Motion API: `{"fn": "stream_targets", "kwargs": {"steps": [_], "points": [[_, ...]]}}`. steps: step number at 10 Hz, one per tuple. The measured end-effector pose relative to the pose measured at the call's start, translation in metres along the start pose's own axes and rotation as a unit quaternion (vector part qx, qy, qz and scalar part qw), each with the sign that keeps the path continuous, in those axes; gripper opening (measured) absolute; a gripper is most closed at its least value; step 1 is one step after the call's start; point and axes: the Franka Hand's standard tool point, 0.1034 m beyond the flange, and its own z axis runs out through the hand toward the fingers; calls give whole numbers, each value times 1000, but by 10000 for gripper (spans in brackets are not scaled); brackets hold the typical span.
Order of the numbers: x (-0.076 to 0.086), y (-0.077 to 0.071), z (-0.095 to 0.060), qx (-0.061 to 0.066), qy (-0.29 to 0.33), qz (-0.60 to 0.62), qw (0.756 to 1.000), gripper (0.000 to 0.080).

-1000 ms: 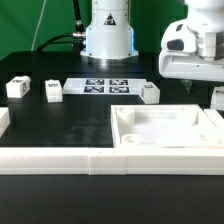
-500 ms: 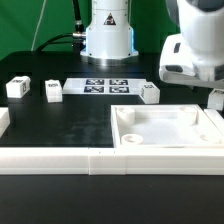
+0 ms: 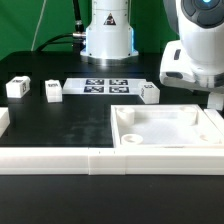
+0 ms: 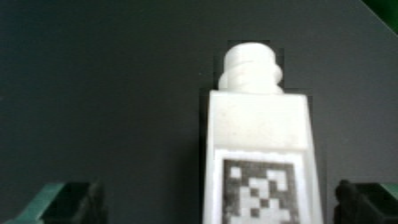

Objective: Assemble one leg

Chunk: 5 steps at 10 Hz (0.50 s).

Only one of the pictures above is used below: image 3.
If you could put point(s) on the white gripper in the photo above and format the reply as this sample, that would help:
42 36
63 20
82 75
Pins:
175 71

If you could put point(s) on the white square tabletop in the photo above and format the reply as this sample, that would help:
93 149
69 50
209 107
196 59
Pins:
163 126

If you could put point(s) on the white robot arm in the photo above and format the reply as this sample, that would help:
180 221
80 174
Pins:
195 61

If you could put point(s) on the white left fence piece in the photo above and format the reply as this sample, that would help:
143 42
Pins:
4 119

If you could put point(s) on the white front fence bar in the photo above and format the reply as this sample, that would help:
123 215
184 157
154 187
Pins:
105 161

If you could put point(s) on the white marker base plate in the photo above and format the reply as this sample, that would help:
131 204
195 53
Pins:
102 86

